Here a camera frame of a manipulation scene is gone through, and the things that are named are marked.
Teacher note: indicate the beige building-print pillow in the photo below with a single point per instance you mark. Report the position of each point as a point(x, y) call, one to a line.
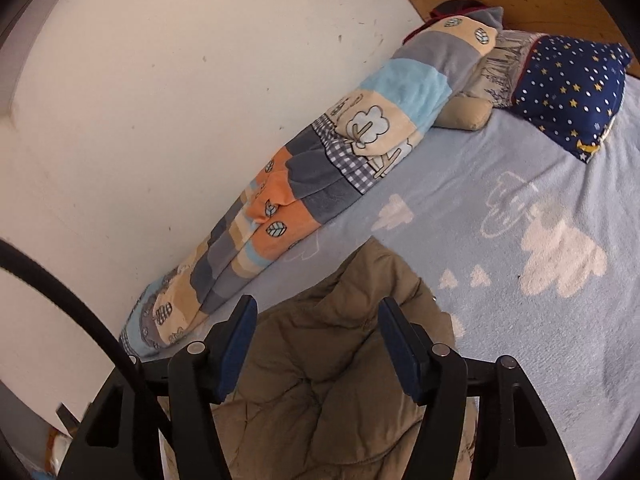
point(500, 67)

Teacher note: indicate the patchwork fleece blanket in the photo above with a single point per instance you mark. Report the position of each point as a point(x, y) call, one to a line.
point(320, 170)

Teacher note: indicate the dark red-trimmed cloth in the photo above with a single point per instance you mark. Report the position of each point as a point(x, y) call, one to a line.
point(452, 10)

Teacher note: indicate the brown puffer jacket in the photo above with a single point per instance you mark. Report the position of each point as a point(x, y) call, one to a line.
point(330, 360)

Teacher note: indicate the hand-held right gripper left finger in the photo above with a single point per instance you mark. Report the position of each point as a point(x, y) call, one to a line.
point(234, 355)

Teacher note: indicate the navy star-print pillow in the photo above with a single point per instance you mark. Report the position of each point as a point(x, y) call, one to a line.
point(570, 90)

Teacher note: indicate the light blue cloud-print bed sheet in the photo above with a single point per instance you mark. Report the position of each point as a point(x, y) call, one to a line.
point(500, 240)

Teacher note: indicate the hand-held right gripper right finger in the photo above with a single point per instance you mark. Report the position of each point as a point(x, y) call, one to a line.
point(400, 355)

